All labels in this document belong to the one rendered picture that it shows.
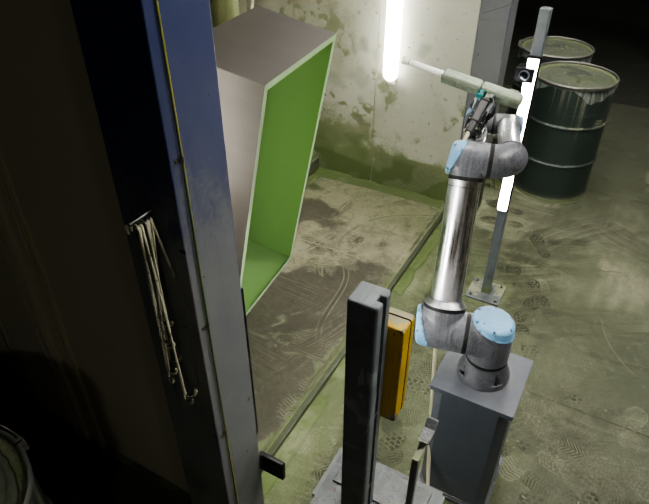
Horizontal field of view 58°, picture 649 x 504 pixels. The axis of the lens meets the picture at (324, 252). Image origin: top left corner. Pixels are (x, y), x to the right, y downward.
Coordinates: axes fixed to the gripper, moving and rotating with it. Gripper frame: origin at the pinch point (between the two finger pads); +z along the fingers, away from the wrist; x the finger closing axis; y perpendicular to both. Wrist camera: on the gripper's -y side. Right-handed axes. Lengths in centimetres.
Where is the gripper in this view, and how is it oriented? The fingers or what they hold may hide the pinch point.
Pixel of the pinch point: (486, 95)
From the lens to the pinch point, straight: 230.4
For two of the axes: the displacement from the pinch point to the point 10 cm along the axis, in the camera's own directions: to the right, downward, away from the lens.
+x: -8.6, -4.4, 2.5
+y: -5.0, 8.2, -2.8
